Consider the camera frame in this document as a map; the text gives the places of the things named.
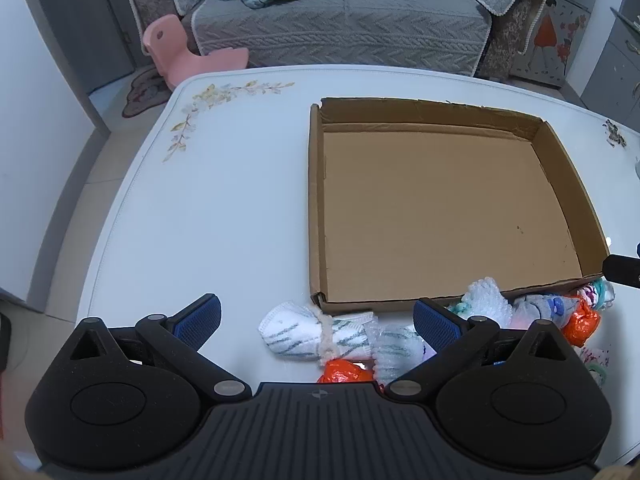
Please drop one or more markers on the pink plastic child chair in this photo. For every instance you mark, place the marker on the pink plastic child chair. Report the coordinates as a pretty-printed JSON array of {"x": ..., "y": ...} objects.
[{"x": 170, "y": 45}]

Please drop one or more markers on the orange plastic bag bundle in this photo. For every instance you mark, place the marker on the orange plastic bag bundle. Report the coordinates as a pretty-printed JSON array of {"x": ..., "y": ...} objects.
[
  {"x": 340, "y": 372},
  {"x": 582, "y": 325}
]

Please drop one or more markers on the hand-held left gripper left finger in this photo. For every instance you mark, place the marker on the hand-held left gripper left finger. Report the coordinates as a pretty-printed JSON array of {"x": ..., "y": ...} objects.
[{"x": 200, "y": 322}]

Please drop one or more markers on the wall poster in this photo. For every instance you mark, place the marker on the wall poster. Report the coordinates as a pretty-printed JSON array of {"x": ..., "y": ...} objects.
[{"x": 550, "y": 30}]

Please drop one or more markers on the grey sock bundle purple print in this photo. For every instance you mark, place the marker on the grey sock bundle purple print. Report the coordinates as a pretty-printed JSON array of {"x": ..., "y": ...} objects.
[{"x": 537, "y": 307}]

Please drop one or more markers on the grey quilted sofa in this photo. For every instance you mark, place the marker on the grey quilted sofa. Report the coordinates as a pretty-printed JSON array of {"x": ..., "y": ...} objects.
[{"x": 350, "y": 20}]

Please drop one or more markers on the grey cabinet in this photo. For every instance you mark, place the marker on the grey cabinet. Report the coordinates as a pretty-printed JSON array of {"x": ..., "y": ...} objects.
[{"x": 607, "y": 60}]

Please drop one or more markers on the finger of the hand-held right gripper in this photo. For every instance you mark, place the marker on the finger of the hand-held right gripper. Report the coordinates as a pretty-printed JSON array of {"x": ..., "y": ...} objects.
[{"x": 622, "y": 270}]

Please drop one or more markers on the bubble wrap bundle teal inside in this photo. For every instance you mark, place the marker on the bubble wrap bundle teal inside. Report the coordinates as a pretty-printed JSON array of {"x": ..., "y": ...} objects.
[{"x": 482, "y": 297}]

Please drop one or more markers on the shallow cardboard box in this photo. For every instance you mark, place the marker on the shallow cardboard box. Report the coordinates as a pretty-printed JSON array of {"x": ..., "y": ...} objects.
[{"x": 425, "y": 200}]

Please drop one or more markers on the purple-print cloth bundle green scrunchie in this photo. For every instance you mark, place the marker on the purple-print cloth bundle green scrunchie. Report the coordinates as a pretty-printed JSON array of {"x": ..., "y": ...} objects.
[{"x": 595, "y": 357}]

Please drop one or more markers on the striped towel bundle beige tie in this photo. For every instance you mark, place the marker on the striped towel bundle beige tie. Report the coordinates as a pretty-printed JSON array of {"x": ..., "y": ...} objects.
[{"x": 295, "y": 332}]

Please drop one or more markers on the teal and white cloth bundle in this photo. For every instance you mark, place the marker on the teal and white cloth bundle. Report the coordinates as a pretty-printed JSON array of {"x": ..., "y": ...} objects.
[{"x": 600, "y": 292}]

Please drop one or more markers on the butterfly shaped floor rug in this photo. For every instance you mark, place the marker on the butterfly shaped floor rug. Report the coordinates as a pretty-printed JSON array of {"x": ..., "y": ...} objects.
[{"x": 142, "y": 92}]

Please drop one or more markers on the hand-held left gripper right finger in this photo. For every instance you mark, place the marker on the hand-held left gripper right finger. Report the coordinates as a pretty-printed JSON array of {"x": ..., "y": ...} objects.
[{"x": 440, "y": 330}]

